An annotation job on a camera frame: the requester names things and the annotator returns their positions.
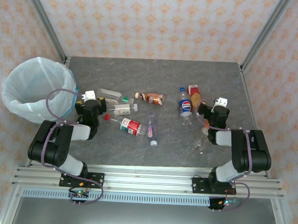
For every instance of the clear bottle green cap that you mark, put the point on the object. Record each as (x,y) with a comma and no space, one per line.
(110,93)

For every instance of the blue label Pepsi bottle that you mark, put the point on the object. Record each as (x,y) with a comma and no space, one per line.
(185,105)

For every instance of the red and gold label bottle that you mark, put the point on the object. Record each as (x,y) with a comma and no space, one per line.
(193,93)

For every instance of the clear bottle white label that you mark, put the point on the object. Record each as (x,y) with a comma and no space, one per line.
(122,109)

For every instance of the clear bottle red label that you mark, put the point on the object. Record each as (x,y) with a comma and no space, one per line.
(132,126)

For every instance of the brown coffee drink bottle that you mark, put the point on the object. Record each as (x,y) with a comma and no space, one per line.
(149,97)

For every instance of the clear bottle purple label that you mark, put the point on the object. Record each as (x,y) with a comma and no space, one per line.
(150,129)

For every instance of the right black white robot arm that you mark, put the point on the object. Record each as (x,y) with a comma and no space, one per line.
(251,155)

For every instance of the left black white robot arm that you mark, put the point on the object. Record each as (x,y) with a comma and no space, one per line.
(52,147)

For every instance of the bin with white plastic liner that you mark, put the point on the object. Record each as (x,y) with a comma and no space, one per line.
(28,85)

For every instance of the left controller circuit board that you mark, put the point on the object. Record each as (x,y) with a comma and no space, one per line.
(79,193)

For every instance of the controller circuit board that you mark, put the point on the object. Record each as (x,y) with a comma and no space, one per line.
(79,193)
(228,202)

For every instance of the right controller circuit board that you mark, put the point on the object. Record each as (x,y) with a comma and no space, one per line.
(228,202)

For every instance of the grey metal sheet panel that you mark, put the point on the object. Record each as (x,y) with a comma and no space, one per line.
(146,217)

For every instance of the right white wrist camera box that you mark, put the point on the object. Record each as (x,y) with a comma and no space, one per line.
(221,101)

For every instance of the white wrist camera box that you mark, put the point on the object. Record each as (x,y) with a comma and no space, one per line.
(221,101)
(89,95)

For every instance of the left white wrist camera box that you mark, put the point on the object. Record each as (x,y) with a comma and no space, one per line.
(89,95)

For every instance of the aluminium table side rail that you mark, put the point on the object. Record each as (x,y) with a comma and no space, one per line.
(249,107)

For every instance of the left black mount plate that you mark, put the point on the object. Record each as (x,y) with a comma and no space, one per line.
(95,179)

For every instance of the black mount plate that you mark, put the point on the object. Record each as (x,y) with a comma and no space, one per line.
(200,185)
(95,179)

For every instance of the right black mount plate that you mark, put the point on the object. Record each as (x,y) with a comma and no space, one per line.
(200,185)

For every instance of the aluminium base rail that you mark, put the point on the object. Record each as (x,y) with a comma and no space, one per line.
(148,181)

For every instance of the aluminium frame post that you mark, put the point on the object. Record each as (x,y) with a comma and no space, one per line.
(46,23)
(265,32)

